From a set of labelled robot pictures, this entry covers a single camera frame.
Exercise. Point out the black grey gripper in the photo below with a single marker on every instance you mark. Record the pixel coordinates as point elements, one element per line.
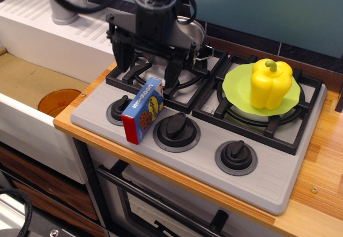
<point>123,37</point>

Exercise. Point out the blue cookie box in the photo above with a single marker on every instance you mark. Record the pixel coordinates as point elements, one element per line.
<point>143,110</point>

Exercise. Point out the yellow toy bell pepper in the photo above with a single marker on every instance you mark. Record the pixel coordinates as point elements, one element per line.
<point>270,82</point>

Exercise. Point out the stainless steel pot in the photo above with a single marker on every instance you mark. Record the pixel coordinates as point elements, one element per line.
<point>160,37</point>

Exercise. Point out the black left stove knob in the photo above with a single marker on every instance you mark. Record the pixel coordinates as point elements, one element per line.
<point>115,110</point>

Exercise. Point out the black stove knob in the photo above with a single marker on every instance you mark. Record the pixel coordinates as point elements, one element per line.
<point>176,133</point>
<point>115,110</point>
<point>236,158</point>

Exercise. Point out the black middle stove knob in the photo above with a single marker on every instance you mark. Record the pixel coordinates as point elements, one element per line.
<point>176,133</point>

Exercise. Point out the lime green plate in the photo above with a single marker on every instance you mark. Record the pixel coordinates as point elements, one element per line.
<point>236,87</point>

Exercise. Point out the grey toy stove top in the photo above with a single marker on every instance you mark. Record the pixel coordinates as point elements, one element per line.
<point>268,187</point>

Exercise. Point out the black right stove knob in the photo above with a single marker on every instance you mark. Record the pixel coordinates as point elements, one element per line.
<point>236,158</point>

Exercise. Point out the black left burner grate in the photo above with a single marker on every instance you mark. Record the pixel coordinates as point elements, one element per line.
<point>191,81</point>

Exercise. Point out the black burner grate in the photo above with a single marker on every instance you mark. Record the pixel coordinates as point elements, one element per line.
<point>191,81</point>
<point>290,132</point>

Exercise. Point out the grey toy faucet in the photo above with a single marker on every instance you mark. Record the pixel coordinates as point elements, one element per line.
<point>61,15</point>

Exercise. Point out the white toy sink unit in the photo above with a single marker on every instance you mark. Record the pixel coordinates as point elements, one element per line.
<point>44,57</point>

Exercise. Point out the orange sink drain disc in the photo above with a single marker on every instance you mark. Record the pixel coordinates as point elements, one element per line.
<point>55,102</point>

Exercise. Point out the black right burner grate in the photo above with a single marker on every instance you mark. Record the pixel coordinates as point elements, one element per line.
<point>290,132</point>

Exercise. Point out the oven door with window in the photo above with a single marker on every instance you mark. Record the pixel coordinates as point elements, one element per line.
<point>144,220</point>

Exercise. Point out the wooden drawer front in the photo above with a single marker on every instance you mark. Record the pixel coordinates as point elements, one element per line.
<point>51,192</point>

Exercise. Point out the black oven door handle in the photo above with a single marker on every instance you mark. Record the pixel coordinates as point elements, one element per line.
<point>114,175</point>

